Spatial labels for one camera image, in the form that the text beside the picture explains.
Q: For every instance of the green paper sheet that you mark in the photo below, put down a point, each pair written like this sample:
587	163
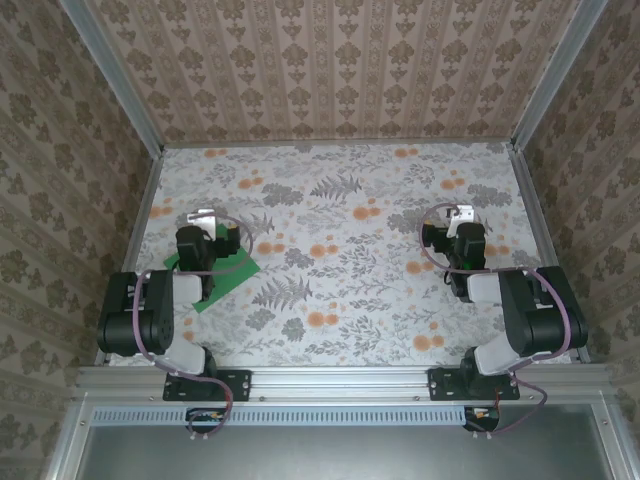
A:
235	272

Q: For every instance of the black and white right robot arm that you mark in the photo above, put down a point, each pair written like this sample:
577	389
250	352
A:
540	320

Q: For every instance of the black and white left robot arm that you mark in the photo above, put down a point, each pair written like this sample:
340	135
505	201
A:
150	320

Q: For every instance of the grey sheet metal panel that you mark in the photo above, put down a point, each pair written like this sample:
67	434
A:
350	455

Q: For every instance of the floral patterned table cover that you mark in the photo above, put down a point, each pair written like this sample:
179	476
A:
350	310

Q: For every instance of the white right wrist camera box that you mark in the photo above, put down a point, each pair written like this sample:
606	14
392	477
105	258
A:
462	214

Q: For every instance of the aluminium table side rail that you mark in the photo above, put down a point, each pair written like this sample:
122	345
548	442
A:
131	250
540	225

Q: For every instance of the aluminium table end rail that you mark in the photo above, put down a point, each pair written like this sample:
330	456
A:
340	144

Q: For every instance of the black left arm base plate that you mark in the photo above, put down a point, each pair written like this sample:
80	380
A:
240	385

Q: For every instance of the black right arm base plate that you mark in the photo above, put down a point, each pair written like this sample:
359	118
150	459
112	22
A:
440	385

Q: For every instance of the aluminium mounting rail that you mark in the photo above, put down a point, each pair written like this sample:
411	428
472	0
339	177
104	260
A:
340	382

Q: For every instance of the aluminium frame post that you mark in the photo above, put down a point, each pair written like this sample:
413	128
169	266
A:
554	80
122	80

